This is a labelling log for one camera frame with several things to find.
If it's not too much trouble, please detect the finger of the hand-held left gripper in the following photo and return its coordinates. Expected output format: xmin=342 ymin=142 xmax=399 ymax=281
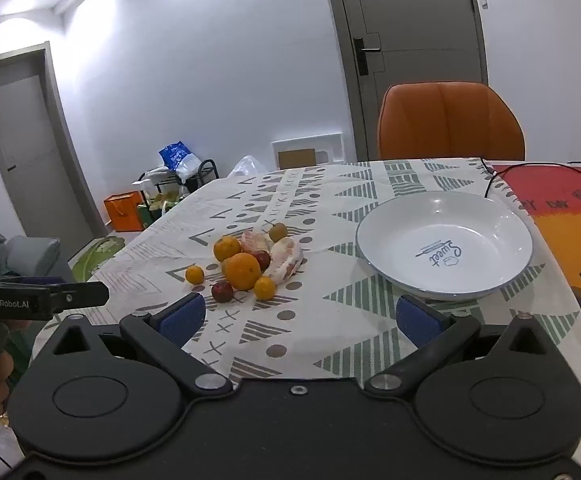
xmin=48 ymin=281 xmax=110 ymax=312

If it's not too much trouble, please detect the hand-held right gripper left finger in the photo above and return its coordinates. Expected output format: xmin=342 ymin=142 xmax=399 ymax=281
xmin=44 ymin=291 xmax=234 ymax=404

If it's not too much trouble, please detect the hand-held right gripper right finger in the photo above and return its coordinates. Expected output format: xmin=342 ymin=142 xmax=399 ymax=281
xmin=364 ymin=293 xmax=567 ymax=402

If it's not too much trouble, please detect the large orange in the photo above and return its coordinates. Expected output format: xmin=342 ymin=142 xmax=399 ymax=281
xmin=225 ymin=253 xmax=262 ymax=291

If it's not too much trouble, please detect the white plate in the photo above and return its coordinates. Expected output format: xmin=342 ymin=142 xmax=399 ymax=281
xmin=355 ymin=190 xmax=534 ymax=302

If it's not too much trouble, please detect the large peeled pomelo piece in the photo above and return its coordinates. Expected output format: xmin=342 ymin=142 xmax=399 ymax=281
xmin=262 ymin=237 xmax=305 ymax=281

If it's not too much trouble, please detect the green floor mat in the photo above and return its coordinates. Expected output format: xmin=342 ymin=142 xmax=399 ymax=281
xmin=70 ymin=236 xmax=129 ymax=284

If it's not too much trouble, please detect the grey sofa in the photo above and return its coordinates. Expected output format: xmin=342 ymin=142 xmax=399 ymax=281
xmin=0 ymin=208 xmax=74 ymax=287

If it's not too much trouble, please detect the mandarin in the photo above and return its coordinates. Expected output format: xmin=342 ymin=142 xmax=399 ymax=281
xmin=213 ymin=236 xmax=242 ymax=262

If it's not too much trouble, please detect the orange box on floor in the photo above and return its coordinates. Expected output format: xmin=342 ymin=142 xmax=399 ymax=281
xmin=103 ymin=192 xmax=144 ymax=233

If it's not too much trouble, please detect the small peeled pomelo piece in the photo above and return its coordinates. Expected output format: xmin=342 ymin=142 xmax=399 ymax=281
xmin=240 ymin=228 xmax=272 ymax=255

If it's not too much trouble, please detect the green bag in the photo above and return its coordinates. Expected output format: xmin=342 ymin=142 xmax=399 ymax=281
xmin=138 ymin=186 xmax=192 ymax=229

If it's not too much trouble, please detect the grey door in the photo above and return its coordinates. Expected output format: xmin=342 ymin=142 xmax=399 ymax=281
xmin=0 ymin=41 xmax=97 ymax=242
xmin=321 ymin=0 xmax=489 ymax=162

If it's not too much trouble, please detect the blue plastic bag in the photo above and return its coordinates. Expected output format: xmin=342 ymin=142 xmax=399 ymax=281
xmin=159 ymin=141 xmax=202 ymax=181

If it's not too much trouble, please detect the white plastic bag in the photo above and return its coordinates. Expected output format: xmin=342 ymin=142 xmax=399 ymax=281
xmin=227 ymin=155 xmax=272 ymax=179

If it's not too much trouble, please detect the red orange printed mat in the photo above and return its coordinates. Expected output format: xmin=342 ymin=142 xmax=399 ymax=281
xmin=491 ymin=162 xmax=581 ymax=387

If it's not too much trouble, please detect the orange chair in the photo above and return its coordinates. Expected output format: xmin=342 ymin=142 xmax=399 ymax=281
xmin=377 ymin=81 xmax=526 ymax=161

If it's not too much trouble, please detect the black wire rack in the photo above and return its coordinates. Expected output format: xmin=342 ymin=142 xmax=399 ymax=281
xmin=138 ymin=159 xmax=220 ymax=197

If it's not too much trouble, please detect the black cable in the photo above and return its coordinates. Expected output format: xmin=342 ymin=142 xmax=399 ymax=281
xmin=478 ymin=156 xmax=581 ymax=200

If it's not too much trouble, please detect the black door lock handle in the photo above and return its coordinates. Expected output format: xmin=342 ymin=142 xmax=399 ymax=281
xmin=353 ymin=36 xmax=382 ymax=77

